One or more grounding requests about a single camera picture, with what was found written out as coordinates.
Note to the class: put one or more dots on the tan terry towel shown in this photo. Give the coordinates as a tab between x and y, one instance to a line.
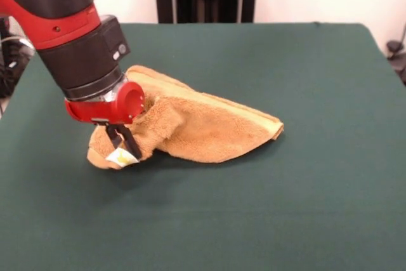
206	131

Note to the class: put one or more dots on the black power box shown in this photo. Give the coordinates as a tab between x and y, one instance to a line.
3	26

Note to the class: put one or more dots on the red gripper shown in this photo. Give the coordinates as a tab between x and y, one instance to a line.
101	110

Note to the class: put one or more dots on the dark green table cloth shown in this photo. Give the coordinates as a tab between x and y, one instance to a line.
203	214

